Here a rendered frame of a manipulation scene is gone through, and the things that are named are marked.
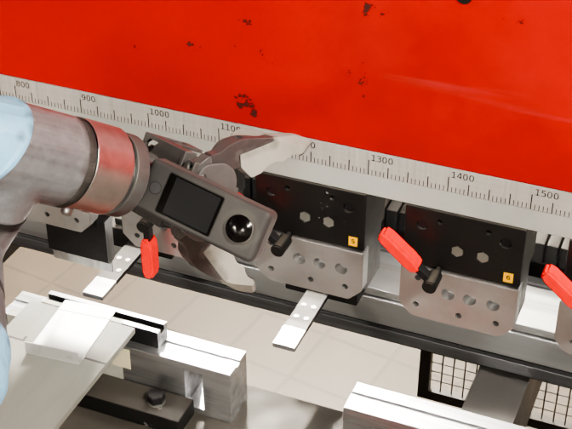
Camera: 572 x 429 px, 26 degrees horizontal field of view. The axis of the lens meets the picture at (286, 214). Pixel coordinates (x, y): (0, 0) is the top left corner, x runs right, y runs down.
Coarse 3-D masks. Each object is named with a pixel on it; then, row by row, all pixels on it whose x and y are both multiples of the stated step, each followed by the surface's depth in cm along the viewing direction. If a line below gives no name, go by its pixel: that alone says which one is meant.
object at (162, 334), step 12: (60, 300) 191; (72, 300) 190; (84, 300) 190; (120, 312) 187; (132, 312) 187; (132, 324) 185; (144, 324) 186; (156, 324) 186; (144, 336) 185; (156, 336) 184
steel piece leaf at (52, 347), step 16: (64, 320) 186; (80, 320) 186; (96, 320) 186; (48, 336) 182; (64, 336) 182; (80, 336) 182; (96, 336) 182; (32, 352) 179; (48, 352) 178; (64, 352) 177; (80, 352) 179
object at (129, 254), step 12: (120, 216) 203; (120, 228) 202; (120, 240) 203; (120, 252) 200; (132, 252) 200; (120, 264) 197; (132, 264) 197; (96, 276) 194; (108, 276) 194; (120, 276) 194; (96, 288) 192; (108, 288) 192
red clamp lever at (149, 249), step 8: (144, 224) 163; (152, 224) 164; (144, 232) 164; (152, 232) 166; (144, 240) 166; (152, 240) 166; (144, 248) 166; (152, 248) 166; (144, 256) 167; (152, 256) 167; (144, 264) 168; (152, 264) 167; (144, 272) 168; (152, 272) 168
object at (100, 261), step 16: (48, 224) 181; (48, 240) 183; (64, 240) 182; (80, 240) 180; (96, 240) 179; (112, 240) 180; (64, 256) 185; (80, 256) 183; (96, 256) 181; (112, 256) 181
